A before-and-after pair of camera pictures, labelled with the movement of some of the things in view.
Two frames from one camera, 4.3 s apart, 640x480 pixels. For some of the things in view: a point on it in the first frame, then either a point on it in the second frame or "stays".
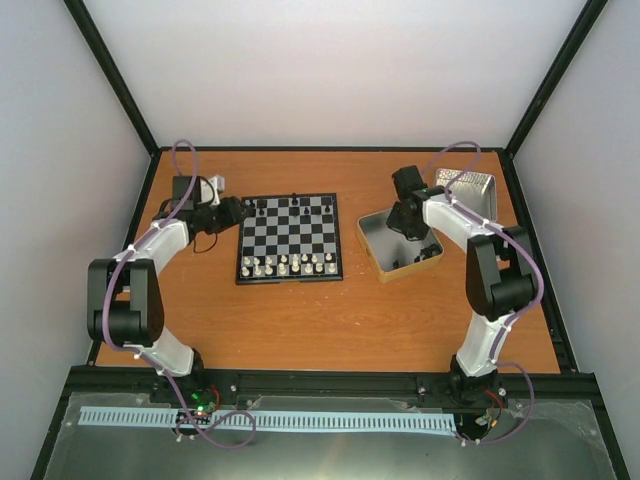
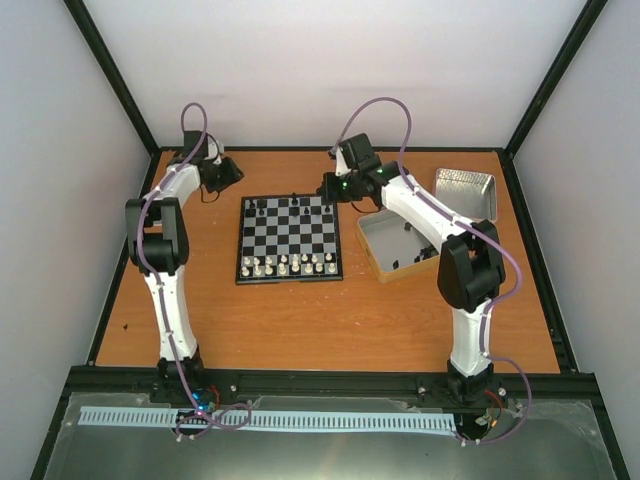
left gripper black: x=232 y=215 to x=232 y=175
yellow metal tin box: x=388 y=249 stays
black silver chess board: x=291 y=238 stays
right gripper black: x=392 y=222 to x=327 y=191
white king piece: x=295 y=267 stays
